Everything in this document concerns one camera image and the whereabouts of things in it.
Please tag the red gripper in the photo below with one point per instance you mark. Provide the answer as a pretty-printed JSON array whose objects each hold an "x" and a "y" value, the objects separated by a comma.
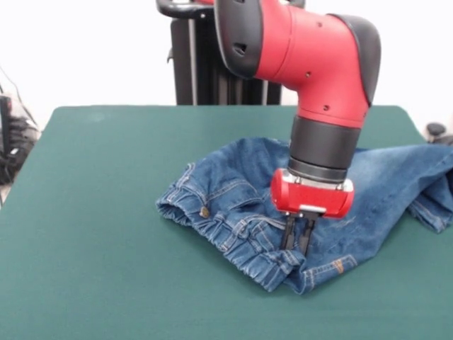
[{"x": 315, "y": 196}]

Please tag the blue denim jeans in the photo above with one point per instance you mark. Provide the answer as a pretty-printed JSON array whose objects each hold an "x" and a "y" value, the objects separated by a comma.
[{"x": 240, "y": 198}]

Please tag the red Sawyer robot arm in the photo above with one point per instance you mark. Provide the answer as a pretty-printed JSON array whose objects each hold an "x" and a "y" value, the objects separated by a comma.
[{"x": 311, "y": 53}]

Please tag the black round knob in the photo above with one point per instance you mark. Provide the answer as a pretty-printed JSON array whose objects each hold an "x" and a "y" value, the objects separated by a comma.
[{"x": 436, "y": 128}]

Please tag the dark green table cloth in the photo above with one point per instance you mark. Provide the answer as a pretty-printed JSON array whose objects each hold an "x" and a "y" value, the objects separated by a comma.
[{"x": 106, "y": 248}]

